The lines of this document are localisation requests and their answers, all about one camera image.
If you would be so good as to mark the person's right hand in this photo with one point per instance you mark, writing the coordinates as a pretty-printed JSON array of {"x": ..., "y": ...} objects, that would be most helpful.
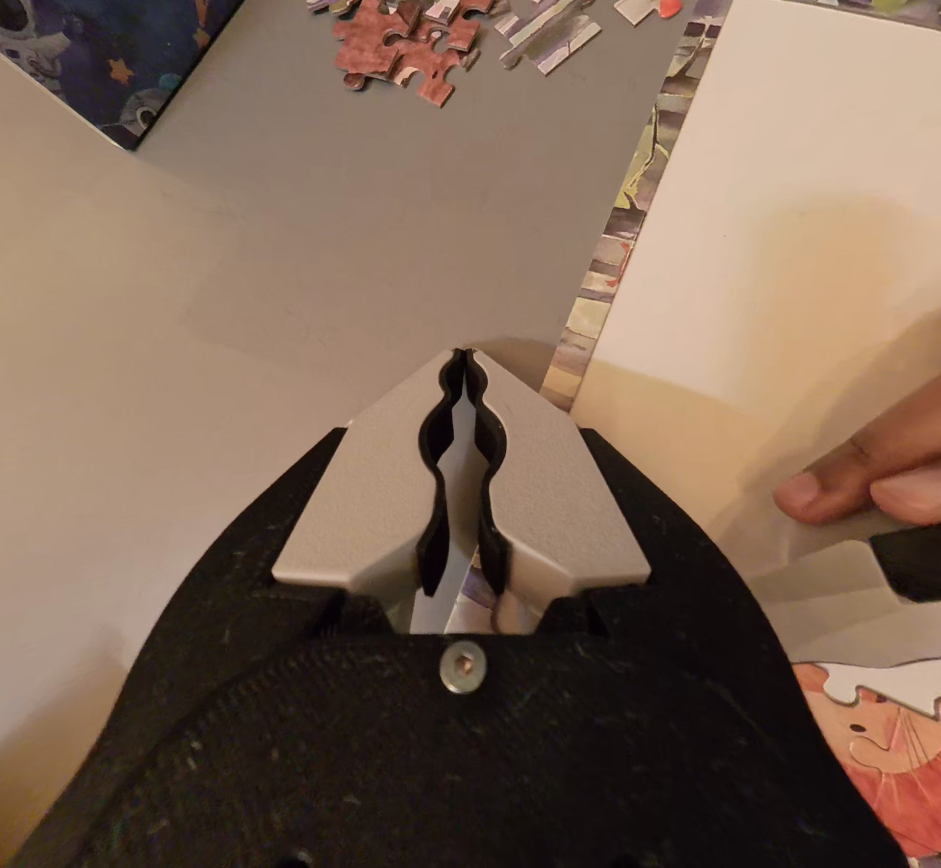
[{"x": 867, "y": 471}]

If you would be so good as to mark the pile of puzzle pieces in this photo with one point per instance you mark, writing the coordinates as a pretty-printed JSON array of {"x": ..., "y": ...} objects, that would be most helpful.
[{"x": 382, "y": 45}]

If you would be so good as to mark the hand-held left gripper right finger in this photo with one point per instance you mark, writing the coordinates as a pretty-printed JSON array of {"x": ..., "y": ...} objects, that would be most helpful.
[{"x": 566, "y": 508}]

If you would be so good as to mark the joined orange puzzle pieces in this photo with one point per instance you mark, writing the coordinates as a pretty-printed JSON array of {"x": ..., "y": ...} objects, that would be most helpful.
[{"x": 904, "y": 758}]

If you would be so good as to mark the puzzle frame tray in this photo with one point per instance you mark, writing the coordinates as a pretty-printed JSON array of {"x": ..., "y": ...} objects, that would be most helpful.
[{"x": 772, "y": 221}]

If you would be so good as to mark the printed puzzle storage box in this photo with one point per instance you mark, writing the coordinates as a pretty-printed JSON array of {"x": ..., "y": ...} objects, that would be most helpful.
[{"x": 88, "y": 16}]

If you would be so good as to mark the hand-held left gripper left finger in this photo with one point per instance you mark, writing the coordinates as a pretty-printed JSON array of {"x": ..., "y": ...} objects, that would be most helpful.
[{"x": 353, "y": 508}]

